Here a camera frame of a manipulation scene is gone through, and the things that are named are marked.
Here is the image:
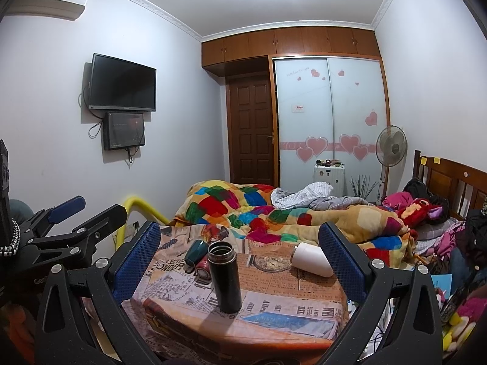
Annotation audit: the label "black steel thermos cup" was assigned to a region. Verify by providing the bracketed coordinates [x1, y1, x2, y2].
[207, 242, 242, 314]

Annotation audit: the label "white thermos cup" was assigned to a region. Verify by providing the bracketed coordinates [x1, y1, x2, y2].
[291, 243, 334, 278]

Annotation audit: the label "dark green faceted cup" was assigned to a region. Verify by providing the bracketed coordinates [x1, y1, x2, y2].
[184, 239, 208, 268]

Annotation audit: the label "red thermos cup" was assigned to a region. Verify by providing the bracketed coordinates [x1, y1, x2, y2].
[196, 255, 211, 282]

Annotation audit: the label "grey crumpled bedding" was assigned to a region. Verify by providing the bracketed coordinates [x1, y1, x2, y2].
[308, 196, 371, 211]

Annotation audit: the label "newspaper print tablecloth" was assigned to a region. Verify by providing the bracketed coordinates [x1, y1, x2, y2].
[122, 225, 349, 364]

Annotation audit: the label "glass ashtray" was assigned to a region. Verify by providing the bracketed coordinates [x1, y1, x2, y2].
[253, 255, 291, 273]

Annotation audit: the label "red plush toy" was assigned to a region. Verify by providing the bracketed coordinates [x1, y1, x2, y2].
[398, 199, 443, 228]

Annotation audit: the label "white patterned garment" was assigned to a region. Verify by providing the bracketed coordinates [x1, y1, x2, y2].
[270, 181, 334, 210]

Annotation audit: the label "colourful patchwork blanket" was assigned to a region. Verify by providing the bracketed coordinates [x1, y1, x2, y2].
[170, 180, 417, 269]

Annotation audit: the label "standing electric fan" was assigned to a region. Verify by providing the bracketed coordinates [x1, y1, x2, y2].
[376, 125, 408, 203]

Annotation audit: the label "wooden headboard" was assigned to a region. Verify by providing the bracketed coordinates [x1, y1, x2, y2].
[413, 150, 487, 220]

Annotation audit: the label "frosted sliding wardrobe doors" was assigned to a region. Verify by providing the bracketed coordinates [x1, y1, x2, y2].
[273, 57, 388, 203]

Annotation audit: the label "brown wooden door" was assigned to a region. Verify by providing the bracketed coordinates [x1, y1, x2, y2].
[225, 72, 277, 186]

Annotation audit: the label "upper wooden cabinets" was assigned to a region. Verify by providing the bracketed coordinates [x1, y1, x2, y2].
[201, 26, 380, 77]

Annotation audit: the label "yellow padded bed rail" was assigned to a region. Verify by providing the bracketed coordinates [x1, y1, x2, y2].
[114, 195, 170, 252]

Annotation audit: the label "small wall monitor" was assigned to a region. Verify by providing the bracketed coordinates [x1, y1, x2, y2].
[102, 112, 145, 151]

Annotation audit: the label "black wall television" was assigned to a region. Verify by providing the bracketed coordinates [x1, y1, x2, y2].
[87, 54, 157, 112]

